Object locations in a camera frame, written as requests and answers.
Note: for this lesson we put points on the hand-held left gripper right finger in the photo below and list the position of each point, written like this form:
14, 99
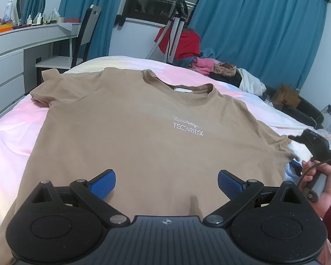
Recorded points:
229, 183

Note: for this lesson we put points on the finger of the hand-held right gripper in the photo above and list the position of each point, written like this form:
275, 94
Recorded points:
295, 138

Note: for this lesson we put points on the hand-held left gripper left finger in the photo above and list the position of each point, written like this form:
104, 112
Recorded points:
103, 183

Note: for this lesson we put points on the tan t-shirt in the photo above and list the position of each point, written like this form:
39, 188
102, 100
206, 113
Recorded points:
154, 157

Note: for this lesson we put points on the black armchair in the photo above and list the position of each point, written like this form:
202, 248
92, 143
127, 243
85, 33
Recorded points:
306, 107

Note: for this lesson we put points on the brown paper bag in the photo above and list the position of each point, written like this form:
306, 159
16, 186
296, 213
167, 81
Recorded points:
285, 96

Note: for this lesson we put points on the white clothing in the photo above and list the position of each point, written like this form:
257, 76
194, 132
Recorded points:
251, 84

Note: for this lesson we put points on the black clothing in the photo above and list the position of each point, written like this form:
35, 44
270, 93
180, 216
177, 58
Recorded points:
229, 79

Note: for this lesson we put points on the brown crumpled garment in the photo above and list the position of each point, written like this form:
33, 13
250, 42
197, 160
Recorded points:
224, 69

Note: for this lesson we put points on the pastel bedsheet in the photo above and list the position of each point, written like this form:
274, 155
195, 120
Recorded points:
16, 121

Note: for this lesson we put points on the wide blue curtain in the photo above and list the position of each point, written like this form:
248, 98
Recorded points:
251, 33

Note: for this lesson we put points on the pink clothing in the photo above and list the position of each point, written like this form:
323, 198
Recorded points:
204, 65

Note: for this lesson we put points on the blue clothing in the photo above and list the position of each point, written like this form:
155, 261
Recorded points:
208, 53

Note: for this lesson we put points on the red garment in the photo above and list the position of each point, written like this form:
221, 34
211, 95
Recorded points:
187, 44

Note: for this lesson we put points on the white dressing table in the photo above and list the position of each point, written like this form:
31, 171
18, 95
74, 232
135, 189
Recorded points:
11, 60

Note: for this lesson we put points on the grey chair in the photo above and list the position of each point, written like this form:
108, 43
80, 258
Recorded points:
91, 27

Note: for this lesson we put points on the garment steamer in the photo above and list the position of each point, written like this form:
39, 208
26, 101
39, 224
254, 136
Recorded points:
176, 27

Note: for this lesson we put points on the red cloth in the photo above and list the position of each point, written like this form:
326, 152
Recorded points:
71, 20

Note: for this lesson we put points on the row of cosmetic bottles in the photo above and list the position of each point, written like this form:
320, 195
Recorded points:
44, 18

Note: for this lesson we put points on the narrow blue curtain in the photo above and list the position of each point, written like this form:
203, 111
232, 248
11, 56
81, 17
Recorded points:
104, 5

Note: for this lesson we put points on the orange tray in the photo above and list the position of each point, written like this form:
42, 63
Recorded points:
0, 29

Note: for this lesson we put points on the dark window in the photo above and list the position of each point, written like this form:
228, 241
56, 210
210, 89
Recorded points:
154, 0

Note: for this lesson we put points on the black bracket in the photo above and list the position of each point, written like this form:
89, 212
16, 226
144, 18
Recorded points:
120, 20

